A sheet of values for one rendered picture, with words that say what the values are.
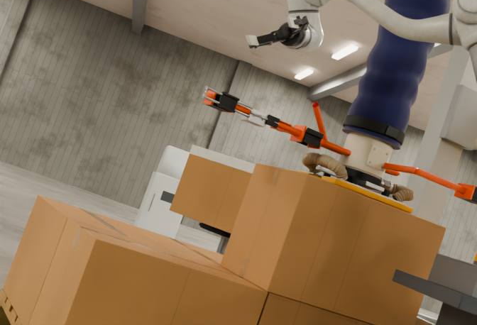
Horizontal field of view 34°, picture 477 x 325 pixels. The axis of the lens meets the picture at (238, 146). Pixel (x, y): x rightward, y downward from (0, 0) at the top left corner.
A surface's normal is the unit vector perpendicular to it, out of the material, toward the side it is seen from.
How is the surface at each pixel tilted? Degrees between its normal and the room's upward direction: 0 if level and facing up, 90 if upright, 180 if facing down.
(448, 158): 90
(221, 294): 90
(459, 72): 90
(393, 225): 90
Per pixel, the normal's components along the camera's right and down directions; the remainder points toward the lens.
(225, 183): -0.47, -0.24
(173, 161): 0.26, -0.32
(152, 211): 0.17, -0.02
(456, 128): 0.40, 0.07
